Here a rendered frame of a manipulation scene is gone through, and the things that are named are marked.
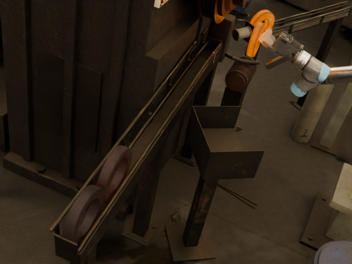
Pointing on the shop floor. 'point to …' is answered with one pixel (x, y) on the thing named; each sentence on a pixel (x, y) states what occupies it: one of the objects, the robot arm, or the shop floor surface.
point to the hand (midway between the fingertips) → (256, 35)
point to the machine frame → (89, 81)
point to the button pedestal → (333, 123)
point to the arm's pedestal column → (326, 224)
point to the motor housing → (237, 81)
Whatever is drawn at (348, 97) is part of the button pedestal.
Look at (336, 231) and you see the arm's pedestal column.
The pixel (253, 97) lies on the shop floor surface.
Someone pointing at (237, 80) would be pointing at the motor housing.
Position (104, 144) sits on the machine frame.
